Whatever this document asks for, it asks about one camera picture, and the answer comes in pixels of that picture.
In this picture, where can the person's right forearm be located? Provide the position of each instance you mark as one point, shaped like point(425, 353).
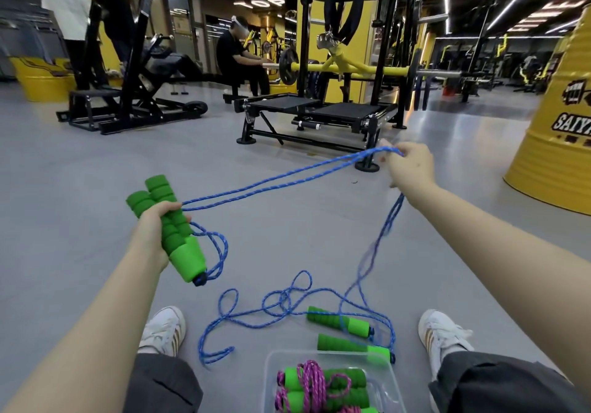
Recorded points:
point(508, 279)

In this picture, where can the large yellow barrel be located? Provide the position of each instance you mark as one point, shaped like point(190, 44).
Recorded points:
point(554, 168)

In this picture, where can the small black push-up bar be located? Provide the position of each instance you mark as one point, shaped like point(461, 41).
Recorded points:
point(174, 89)
point(184, 89)

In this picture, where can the black yellow gym machine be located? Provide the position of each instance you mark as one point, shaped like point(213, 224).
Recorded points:
point(531, 73)

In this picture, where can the person's white sneaker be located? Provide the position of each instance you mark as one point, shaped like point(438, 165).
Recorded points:
point(164, 329)
point(438, 329)

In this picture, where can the person's left white sneaker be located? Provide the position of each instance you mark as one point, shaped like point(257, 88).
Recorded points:
point(164, 329)

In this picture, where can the black weight plate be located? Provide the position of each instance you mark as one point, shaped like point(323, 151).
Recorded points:
point(288, 66)

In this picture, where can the person's right hand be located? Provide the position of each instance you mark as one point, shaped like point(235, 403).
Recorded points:
point(415, 168)

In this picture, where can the black wheeled gym machine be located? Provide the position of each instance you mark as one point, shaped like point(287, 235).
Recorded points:
point(129, 112)

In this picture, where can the person's right leg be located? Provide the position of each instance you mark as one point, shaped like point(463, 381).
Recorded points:
point(498, 385)

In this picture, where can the person's leg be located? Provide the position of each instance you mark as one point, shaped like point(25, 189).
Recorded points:
point(161, 385)
point(498, 385)

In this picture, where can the person's left forearm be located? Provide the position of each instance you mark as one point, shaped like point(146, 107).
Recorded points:
point(87, 334)

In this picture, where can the person's left leg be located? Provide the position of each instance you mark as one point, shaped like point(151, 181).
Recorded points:
point(161, 385)

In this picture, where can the black squat rack platform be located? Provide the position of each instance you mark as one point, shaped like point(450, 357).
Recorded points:
point(341, 110)

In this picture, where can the yellow barbell bar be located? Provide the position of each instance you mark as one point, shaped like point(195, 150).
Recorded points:
point(365, 70)

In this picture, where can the person's left hand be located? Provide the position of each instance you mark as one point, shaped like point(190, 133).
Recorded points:
point(150, 235)

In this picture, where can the person's right white sneaker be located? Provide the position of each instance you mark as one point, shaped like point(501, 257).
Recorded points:
point(438, 329)

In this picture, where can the clear plastic box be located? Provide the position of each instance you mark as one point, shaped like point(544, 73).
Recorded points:
point(392, 376)

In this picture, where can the red object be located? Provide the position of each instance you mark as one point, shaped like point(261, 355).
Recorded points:
point(449, 88)

